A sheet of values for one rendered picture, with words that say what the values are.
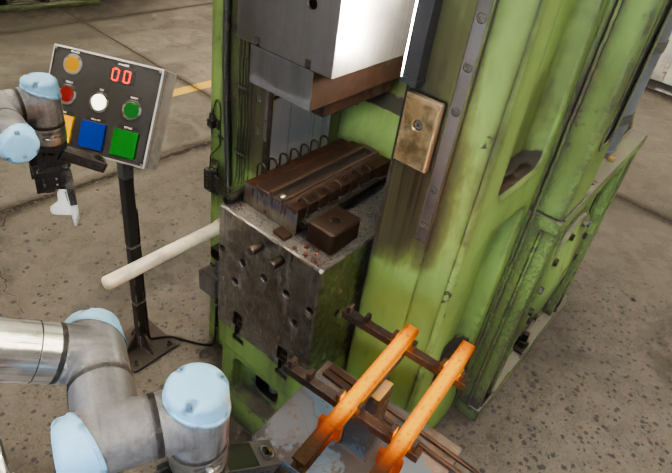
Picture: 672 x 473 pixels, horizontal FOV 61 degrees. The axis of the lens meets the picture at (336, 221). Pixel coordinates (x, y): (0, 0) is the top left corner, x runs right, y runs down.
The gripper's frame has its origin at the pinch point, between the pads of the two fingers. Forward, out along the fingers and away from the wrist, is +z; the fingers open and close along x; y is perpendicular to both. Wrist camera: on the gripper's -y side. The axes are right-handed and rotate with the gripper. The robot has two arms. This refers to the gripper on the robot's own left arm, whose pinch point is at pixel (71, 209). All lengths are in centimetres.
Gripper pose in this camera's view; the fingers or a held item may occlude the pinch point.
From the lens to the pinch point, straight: 158.9
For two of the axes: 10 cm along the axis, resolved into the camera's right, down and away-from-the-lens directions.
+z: -1.3, 8.0, 5.8
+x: 5.4, 5.5, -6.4
